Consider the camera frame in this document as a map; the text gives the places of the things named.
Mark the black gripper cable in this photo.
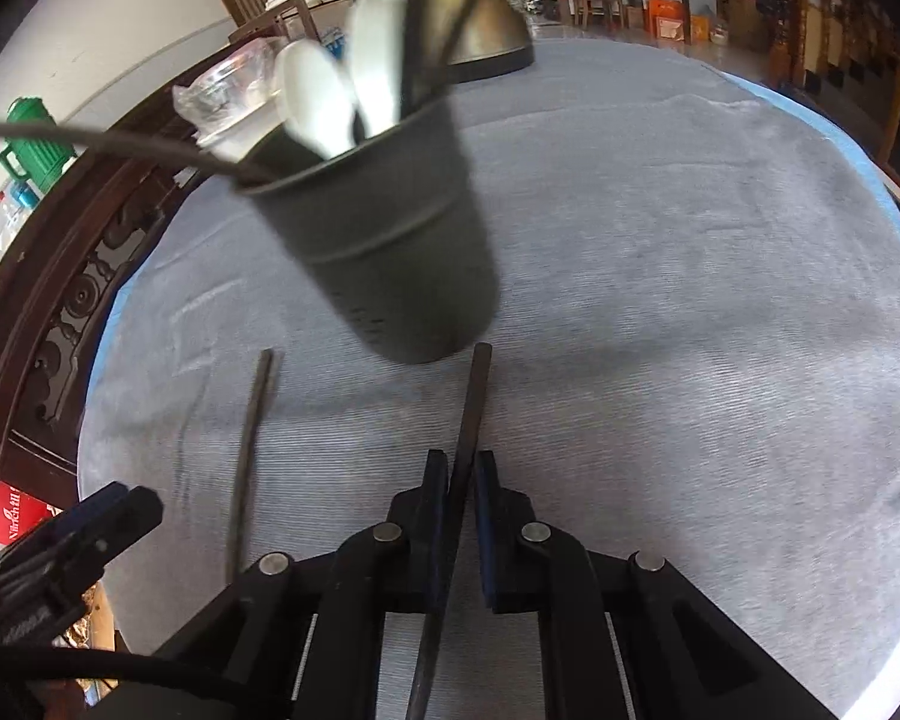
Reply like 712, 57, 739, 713
0, 645, 222, 700

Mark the wooden chair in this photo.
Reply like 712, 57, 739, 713
228, 0, 325, 47

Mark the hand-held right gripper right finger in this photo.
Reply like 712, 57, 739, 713
473, 450, 833, 720

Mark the dark carved wooden table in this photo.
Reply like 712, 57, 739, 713
0, 52, 275, 512

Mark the red printed box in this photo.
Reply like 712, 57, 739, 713
0, 480, 55, 546

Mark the tall orange box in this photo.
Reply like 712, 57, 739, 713
644, 0, 692, 44

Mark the white chest freezer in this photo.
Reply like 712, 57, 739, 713
300, 0, 362, 62

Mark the white ceramic spoon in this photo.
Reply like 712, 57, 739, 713
343, 0, 411, 141
276, 40, 355, 160

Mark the brass electric kettle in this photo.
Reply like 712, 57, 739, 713
420, 0, 536, 86

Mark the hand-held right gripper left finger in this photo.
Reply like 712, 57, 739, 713
154, 450, 452, 720

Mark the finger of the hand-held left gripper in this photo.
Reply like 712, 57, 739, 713
43, 486, 165, 587
0, 484, 134, 565

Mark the wooden staircase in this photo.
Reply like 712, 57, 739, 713
763, 0, 900, 205

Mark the green thermos flask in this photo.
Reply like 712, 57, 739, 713
0, 97, 77, 185

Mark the grey table cloth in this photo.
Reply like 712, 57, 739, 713
77, 37, 900, 720

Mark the dark metal utensil holder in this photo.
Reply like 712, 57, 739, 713
235, 96, 504, 366

